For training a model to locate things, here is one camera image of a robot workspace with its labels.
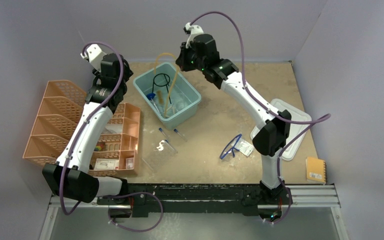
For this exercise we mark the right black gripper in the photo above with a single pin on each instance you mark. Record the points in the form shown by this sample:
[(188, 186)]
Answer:
[(184, 65)]

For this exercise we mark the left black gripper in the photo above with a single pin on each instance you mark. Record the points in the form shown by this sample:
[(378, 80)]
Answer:
[(127, 74)]

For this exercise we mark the amber rubber tubing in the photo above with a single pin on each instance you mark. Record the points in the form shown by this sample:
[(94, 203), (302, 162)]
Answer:
[(173, 81)]

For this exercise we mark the brown test tube brush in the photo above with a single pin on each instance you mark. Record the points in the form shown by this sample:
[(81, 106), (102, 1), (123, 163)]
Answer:
[(160, 97)]

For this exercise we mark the teal plastic bin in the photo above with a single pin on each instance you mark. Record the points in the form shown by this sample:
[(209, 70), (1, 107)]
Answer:
[(171, 97)]

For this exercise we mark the small clear glass beaker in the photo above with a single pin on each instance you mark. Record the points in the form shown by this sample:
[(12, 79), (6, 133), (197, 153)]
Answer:
[(180, 105)]

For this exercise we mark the blue safety glasses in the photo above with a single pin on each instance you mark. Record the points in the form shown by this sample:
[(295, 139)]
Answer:
[(230, 148)]

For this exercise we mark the small clear plastic bag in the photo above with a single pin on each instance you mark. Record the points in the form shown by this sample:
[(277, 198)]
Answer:
[(245, 147)]

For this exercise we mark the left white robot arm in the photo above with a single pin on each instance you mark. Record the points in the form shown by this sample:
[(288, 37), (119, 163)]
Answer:
[(69, 176)]

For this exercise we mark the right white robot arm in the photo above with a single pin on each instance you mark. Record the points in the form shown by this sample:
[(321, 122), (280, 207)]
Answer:
[(200, 52)]

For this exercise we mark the orange file organizer rack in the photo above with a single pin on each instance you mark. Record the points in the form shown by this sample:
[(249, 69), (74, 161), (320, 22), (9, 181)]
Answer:
[(58, 115)]

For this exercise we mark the orange compartment tray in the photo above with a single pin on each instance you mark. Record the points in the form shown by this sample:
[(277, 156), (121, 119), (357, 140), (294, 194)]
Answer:
[(116, 152)]

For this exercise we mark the clear plastic box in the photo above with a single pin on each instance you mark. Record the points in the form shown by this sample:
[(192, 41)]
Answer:
[(158, 155)]

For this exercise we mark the white plastic bin lid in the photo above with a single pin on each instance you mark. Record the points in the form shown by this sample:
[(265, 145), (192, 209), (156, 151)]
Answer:
[(298, 116)]

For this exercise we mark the yellow spiral notebook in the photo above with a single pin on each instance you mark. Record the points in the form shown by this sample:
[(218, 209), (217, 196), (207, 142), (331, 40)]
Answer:
[(316, 170)]

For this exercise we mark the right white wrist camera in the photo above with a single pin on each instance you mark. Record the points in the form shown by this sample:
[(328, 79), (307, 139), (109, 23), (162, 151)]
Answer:
[(192, 31)]

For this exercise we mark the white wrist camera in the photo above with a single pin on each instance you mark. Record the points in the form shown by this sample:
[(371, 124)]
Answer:
[(192, 31), (93, 54)]

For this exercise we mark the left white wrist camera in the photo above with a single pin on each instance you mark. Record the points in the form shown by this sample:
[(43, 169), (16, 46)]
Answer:
[(93, 54)]

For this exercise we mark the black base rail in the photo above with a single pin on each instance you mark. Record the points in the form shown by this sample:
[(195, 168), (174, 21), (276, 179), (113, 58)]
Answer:
[(141, 199)]

